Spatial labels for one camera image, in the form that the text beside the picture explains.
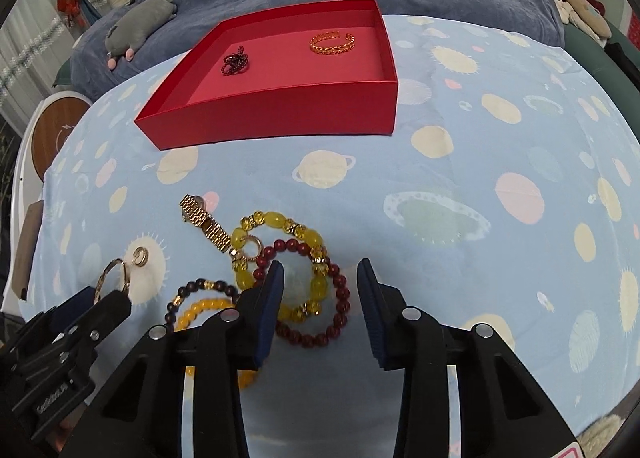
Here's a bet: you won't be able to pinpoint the small yellow bead bracelet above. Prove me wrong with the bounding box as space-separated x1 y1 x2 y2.
172 297 261 392

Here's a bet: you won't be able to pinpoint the light blue planet-print blanket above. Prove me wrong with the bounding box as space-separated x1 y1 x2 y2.
10 13 640 458

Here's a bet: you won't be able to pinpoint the black cloth item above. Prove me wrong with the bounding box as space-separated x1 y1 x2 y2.
604 37 640 81

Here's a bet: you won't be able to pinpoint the large yellow bead bracelet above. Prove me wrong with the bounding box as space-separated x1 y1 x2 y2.
228 210 331 324

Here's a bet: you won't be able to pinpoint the white round wooden-top table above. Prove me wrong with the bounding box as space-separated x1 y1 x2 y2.
11 90 94 251

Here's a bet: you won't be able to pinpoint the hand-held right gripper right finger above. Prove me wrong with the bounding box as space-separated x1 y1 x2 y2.
356 258 581 458

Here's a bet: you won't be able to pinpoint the grey plush mouse toy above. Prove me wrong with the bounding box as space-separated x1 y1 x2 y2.
103 0 179 70

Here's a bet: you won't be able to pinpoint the white sheer curtain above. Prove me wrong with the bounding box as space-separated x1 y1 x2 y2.
0 0 76 119

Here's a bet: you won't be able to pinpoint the dark green sofa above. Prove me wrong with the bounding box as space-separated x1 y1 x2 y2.
515 0 640 144

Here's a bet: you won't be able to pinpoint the red cardboard box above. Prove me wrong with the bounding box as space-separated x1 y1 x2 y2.
134 0 400 152

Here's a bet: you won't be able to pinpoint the silver wrist watch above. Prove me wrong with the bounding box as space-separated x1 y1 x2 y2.
179 194 234 254

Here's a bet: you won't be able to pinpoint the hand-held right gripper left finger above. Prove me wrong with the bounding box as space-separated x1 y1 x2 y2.
87 260 286 458

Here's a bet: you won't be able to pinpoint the gold rhinestone ring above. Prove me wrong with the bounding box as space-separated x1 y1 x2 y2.
229 233 264 262

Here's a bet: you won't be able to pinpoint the beige plush toy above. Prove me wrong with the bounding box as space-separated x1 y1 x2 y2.
544 0 614 45

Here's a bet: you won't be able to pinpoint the dark bead bracelet gold accents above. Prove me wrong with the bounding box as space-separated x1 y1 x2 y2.
165 278 241 335

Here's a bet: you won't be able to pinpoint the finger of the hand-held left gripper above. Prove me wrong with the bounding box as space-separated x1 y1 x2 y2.
21 286 104 340
29 290 133 375

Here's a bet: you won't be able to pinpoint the red ribbon curtain tie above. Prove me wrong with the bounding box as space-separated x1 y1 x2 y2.
55 0 84 29

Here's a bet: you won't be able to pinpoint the orange gold bead bracelet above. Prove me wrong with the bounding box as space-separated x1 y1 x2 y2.
308 31 356 57

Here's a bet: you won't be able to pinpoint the dark red beaded necklace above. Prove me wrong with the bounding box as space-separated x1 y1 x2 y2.
222 44 252 77

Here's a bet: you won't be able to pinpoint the brown cardboard piece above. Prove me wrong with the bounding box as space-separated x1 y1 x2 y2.
9 200 46 292

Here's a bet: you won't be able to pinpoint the thin rose gold bangle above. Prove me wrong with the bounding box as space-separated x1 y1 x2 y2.
94 258 134 302

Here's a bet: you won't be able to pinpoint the dark red bead bracelet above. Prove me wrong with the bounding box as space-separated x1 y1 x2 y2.
253 238 353 348

